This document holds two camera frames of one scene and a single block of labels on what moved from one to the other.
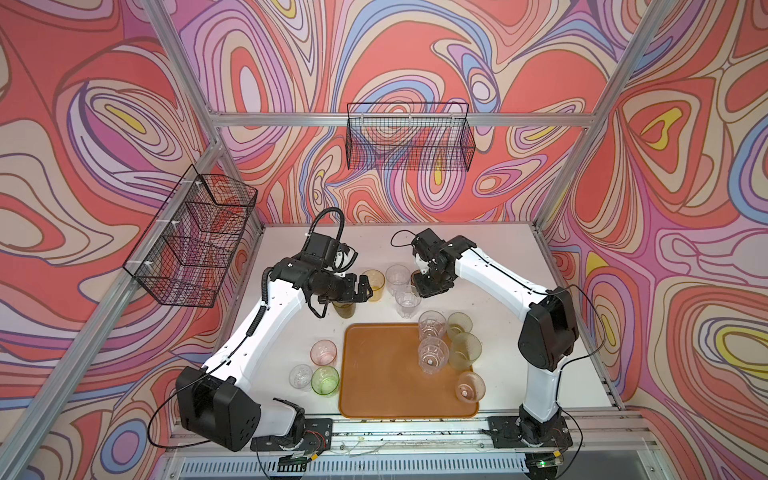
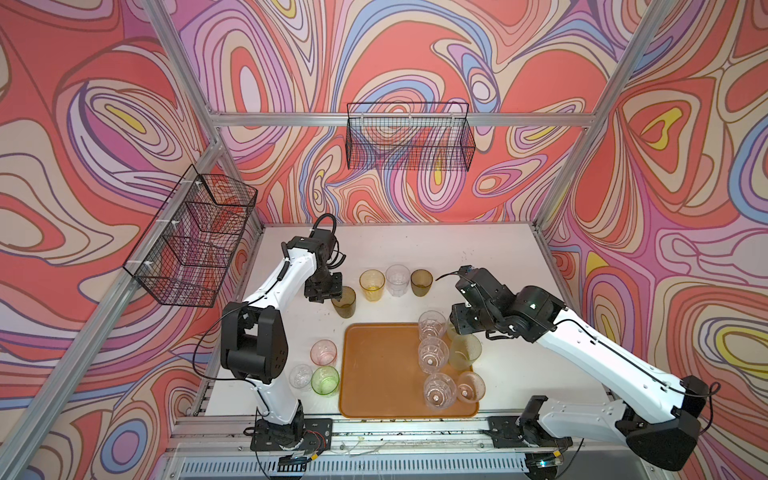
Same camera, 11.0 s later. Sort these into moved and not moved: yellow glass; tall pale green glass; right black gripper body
Moved: right black gripper body
Not moved: yellow glass; tall pale green glass
